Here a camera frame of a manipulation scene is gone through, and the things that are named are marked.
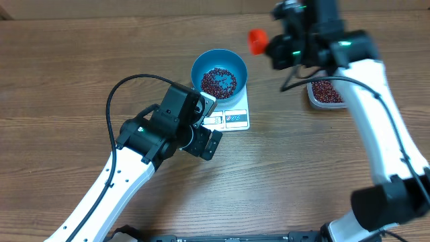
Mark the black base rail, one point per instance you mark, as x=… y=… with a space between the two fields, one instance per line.
x=300 y=236

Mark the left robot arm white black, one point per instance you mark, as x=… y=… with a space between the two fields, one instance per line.
x=144 y=142

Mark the white kitchen scale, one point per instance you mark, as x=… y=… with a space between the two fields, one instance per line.
x=230 y=116

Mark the clear plastic container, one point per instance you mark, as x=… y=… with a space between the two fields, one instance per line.
x=322 y=106

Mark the red measuring scoop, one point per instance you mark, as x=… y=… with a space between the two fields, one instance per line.
x=257 y=41

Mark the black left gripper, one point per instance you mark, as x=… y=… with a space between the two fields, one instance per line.
x=197 y=148

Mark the blue bowl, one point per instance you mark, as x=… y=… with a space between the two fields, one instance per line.
x=220 y=58

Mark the red beans in bowl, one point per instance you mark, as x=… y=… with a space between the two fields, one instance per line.
x=220 y=83

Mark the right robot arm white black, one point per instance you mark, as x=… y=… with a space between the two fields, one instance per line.
x=314 y=35

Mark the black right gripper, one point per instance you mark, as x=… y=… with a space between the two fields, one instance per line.
x=285 y=54

